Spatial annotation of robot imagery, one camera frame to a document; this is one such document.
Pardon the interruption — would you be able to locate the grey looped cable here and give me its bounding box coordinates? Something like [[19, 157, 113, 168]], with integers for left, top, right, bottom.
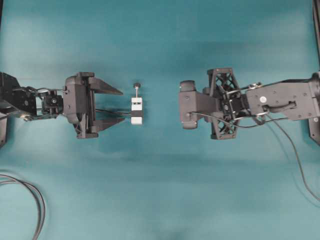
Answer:
[[0, 174, 46, 240]]

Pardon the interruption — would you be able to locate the black frame post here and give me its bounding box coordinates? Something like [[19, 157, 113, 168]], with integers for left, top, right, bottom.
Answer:
[[0, 0, 4, 28], [312, 0, 320, 62]]

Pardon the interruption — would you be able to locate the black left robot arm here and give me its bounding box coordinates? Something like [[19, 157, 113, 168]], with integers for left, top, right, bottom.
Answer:
[[0, 72, 124, 146]]

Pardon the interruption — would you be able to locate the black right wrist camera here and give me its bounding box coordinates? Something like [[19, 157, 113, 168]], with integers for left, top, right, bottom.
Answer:
[[178, 80, 220, 130]]

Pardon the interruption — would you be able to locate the black right frame post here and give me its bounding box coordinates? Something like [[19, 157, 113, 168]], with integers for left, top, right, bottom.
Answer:
[[312, 0, 320, 62]]

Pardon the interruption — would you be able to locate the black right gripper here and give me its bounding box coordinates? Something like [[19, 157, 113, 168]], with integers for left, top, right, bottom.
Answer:
[[202, 67, 245, 140]]

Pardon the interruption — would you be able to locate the black USB cable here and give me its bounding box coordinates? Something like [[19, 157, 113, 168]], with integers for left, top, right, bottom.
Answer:
[[264, 113, 320, 203]]

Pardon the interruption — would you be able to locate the grey connector block cable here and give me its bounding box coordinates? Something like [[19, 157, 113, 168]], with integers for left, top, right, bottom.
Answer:
[[94, 108, 133, 117]]

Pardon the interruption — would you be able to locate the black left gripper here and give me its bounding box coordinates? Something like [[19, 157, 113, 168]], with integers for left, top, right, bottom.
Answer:
[[63, 72, 125, 139]]

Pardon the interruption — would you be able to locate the black camera cable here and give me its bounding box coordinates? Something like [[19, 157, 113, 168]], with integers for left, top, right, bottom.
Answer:
[[186, 82, 296, 130]]

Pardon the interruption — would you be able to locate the white female connector block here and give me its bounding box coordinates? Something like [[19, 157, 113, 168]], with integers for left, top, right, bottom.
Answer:
[[131, 82, 144, 125]]

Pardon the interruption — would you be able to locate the black left frame post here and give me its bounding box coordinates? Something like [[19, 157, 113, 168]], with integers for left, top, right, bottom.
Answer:
[[0, 0, 4, 28]]

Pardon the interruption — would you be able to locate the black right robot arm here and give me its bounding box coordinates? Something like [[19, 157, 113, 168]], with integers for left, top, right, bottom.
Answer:
[[199, 67, 320, 140]]

